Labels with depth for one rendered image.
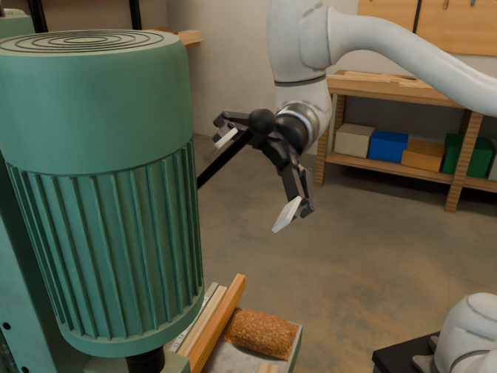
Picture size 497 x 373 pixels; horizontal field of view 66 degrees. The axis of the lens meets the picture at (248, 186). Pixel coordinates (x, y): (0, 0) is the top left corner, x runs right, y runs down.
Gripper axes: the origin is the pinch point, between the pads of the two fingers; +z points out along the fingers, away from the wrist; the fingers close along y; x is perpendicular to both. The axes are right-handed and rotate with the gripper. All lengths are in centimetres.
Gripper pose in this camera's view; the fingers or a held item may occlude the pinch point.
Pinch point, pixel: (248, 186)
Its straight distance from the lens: 52.1
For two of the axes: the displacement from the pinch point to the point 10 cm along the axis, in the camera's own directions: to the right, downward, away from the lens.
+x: 6.4, -5.3, -5.6
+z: -3.5, 4.4, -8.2
